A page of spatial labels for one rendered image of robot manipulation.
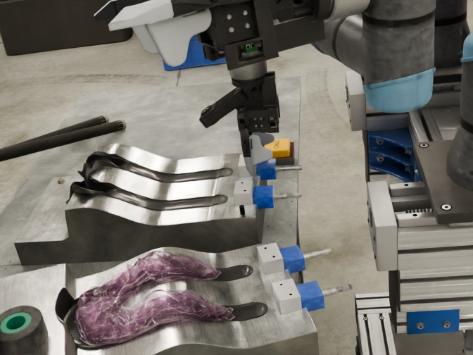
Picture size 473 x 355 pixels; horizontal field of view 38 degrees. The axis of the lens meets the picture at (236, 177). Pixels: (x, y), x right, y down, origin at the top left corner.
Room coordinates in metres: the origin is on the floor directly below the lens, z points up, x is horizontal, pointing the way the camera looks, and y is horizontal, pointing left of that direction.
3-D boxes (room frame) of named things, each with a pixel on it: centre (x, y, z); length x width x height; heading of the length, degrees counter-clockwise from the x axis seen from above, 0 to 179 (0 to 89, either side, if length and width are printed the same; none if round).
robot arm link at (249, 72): (1.29, -0.05, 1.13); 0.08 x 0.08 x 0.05
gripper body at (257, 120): (1.28, -0.06, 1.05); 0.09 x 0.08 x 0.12; 81
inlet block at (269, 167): (1.28, -0.08, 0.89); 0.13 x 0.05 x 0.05; 81
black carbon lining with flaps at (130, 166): (1.27, 0.19, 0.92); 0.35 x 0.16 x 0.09; 81
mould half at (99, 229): (1.28, 0.20, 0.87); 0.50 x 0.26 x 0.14; 81
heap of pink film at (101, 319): (0.92, 0.17, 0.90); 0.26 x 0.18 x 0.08; 98
